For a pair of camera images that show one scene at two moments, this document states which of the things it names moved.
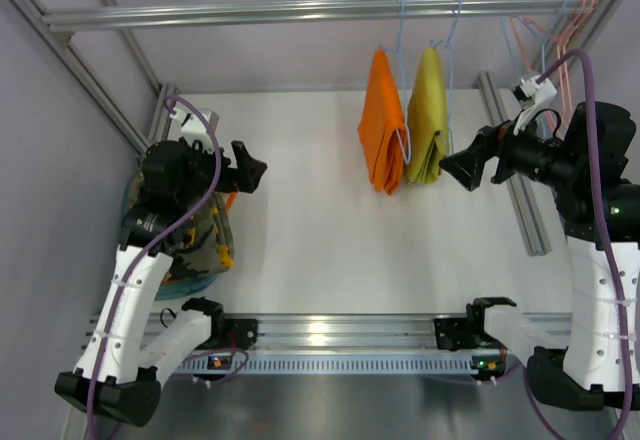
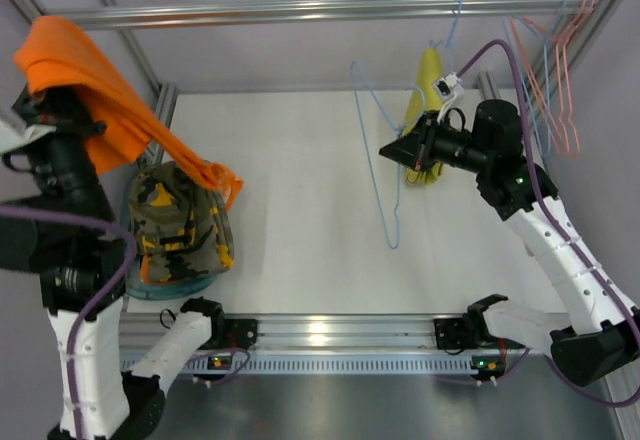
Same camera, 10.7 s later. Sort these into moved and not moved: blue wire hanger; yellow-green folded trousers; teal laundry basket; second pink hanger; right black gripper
Moved: blue wire hanger; right black gripper
Not moved: second pink hanger; teal laundry basket; yellow-green folded trousers
